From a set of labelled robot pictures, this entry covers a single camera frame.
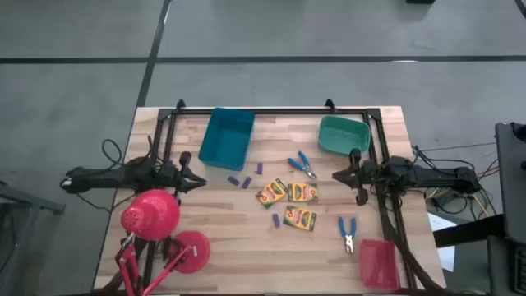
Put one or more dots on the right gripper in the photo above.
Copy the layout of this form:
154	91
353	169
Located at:
361	177

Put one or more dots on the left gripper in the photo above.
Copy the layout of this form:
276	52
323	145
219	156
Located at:
176	178

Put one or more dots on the yellow green crayon box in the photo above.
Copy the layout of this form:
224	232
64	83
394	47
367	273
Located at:
300	218
303	192
271	193

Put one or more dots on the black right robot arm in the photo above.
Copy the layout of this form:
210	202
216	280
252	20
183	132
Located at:
431	174

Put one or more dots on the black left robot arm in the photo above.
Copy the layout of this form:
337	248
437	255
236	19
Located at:
102	178

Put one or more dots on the green plastic bin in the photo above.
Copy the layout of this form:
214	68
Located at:
343	135

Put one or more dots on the blue plastic bin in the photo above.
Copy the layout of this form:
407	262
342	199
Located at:
226	140

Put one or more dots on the red desk lamp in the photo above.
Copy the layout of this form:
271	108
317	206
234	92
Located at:
150	214

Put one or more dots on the red mesh tray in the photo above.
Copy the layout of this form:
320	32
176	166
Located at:
378	265

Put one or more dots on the white paper sheet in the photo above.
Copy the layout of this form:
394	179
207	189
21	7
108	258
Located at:
446	257

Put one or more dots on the black floor beam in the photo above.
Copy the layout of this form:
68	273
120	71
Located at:
468	231

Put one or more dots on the black equipment cart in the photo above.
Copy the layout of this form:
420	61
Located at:
511	185

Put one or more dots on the grey metal stand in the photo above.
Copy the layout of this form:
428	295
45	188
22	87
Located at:
24	199

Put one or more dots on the black object on floor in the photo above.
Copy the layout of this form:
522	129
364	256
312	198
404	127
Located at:
419	1

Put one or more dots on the black aluminium table frame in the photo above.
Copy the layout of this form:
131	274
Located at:
267	111

